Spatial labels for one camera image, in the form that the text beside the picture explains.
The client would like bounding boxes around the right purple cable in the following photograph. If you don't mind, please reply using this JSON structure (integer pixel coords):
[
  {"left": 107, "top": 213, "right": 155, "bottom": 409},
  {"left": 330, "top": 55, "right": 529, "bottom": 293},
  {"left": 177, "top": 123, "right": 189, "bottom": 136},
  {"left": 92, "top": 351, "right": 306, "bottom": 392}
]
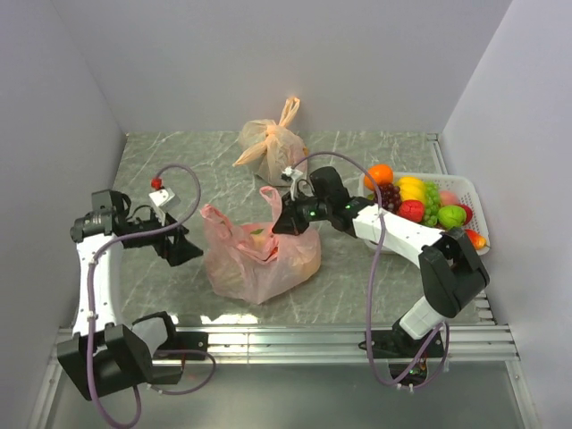
[{"left": 285, "top": 151, "right": 450, "bottom": 391}]

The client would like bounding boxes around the white plastic fruit basket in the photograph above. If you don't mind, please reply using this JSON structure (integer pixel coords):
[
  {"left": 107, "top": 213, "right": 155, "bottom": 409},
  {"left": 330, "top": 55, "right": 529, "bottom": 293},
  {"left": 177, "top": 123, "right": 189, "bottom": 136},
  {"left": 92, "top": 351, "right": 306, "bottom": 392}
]
[{"left": 359, "top": 172, "right": 491, "bottom": 257}]

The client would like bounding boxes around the pink plastic bag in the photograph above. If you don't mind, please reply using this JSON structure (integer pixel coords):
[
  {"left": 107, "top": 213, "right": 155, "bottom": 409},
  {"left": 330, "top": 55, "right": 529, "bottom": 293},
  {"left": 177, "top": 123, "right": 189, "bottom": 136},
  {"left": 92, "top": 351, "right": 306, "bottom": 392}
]
[{"left": 200, "top": 186, "right": 322, "bottom": 305}]

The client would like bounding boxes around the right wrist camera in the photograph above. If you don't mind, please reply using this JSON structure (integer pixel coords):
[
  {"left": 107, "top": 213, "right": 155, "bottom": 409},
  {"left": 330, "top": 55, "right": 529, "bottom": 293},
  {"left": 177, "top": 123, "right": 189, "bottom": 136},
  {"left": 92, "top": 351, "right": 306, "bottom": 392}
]
[{"left": 281, "top": 166, "right": 306, "bottom": 201}]

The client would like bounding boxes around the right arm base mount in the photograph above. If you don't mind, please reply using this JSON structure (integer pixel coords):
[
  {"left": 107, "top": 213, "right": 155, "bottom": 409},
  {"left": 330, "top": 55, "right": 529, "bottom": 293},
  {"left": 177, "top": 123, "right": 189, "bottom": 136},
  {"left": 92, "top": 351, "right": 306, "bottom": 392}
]
[{"left": 357, "top": 324, "right": 450, "bottom": 391}]

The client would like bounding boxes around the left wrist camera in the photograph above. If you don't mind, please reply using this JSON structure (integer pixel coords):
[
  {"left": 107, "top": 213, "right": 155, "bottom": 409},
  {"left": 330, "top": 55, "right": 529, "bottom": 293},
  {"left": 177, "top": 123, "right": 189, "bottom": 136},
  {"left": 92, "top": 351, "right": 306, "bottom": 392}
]
[{"left": 148, "top": 177, "right": 181, "bottom": 225}]

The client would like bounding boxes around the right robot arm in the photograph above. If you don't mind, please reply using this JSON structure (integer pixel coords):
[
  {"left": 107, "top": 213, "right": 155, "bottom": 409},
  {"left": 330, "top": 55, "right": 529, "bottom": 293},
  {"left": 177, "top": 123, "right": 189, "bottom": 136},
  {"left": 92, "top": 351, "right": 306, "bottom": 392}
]
[{"left": 273, "top": 166, "right": 490, "bottom": 358}]

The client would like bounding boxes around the orange fake orange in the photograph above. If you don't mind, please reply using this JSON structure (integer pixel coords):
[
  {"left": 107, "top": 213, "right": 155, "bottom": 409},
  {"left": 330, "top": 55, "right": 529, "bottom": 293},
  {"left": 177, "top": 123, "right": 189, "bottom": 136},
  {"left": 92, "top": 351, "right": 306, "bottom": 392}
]
[{"left": 363, "top": 164, "right": 394, "bottom": 190}]

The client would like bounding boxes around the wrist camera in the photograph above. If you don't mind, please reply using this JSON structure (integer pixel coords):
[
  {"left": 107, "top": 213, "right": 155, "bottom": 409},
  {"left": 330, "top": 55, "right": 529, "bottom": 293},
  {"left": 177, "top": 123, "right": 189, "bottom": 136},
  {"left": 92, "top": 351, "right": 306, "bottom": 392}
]
[
  {"left": 148, "top": 177, "right": 181, "bottom": 225},
  {"left": 281, "top": 166, "right": 306, "bottom": 201}
]

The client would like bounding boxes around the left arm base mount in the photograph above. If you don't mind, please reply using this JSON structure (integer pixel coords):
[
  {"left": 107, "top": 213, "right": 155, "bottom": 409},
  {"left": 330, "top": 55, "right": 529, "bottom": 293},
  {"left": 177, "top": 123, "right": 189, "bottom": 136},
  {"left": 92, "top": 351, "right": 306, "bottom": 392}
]
[{"left": 149, "top": 331, "right": 210, "bottom": 385}]

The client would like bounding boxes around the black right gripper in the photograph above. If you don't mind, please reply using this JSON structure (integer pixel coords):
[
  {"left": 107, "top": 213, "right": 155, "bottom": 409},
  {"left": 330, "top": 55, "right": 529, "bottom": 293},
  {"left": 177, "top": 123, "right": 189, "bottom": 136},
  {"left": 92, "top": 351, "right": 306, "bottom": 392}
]
[{"left": 273, "top": 190, "right": 332, "bottom": 237}]

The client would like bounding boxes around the red fake strawberry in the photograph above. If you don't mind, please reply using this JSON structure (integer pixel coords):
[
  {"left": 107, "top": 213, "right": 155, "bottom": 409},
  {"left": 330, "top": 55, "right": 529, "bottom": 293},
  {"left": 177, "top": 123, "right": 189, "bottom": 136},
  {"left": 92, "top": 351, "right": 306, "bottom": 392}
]
[{"left": 397, "top": 199, "right": 425, "bottom": 223}]

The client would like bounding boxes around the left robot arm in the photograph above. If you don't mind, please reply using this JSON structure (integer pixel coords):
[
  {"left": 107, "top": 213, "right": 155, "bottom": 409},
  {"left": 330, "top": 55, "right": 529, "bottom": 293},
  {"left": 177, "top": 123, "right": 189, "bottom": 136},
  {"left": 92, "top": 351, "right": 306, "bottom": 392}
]
[{"left": 57, "top": 188, "right": 203, "bottom": 400}]

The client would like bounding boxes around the red yellow fake pear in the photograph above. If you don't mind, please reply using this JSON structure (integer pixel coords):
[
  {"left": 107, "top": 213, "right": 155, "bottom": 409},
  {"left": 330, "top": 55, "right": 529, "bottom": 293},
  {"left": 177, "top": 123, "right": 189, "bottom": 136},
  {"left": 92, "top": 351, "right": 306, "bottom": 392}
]
[{"left": 465, "top": 229, "right": 489, "bottom": 250}]

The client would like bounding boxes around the green grape bunch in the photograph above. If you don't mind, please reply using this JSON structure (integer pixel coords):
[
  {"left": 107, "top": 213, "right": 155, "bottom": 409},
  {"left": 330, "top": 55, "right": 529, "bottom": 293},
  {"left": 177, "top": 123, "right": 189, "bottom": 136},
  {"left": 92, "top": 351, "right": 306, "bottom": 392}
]
[{"left": 422, "top": 181, "right": 442, "bottom": 227}]

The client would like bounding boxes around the dark red grape bunch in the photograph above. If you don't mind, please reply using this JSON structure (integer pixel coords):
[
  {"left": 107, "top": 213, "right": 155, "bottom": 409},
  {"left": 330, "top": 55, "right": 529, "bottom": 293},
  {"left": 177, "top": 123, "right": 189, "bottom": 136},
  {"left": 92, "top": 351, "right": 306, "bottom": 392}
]
[{"left": 379, "top": 183, "right": 402, "bottom": 214}]

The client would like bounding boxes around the pink fake peach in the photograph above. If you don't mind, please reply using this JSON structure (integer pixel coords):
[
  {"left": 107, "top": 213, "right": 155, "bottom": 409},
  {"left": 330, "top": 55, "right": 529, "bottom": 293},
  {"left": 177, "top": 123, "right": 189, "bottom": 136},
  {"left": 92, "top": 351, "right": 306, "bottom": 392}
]
[{"left": 439, "top": 189, "right": 459, "bottom": 206}]

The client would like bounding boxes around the yellow fake banana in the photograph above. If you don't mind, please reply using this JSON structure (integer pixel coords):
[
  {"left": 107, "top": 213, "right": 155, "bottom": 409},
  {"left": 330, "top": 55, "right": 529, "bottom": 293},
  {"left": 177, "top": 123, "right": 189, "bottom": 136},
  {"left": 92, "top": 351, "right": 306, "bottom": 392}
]
[{"left": 396, "top": 176, "right": 426, "bottom": 205}]

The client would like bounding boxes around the tied beige plastic bag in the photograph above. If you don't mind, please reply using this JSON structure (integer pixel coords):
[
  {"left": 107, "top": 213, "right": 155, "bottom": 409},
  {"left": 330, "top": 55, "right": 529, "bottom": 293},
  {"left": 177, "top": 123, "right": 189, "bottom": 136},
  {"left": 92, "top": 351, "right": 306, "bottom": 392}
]
[{"left": 233, "top": 97, "right": 309, "bottom": 187}]

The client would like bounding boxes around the green fake guava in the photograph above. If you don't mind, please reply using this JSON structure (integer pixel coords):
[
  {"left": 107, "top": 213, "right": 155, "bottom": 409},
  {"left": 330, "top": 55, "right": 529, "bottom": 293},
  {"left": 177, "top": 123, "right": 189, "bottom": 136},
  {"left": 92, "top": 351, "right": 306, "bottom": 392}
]
[{"left": 437, "top": 205, "right": 467, "bottom": 230}]

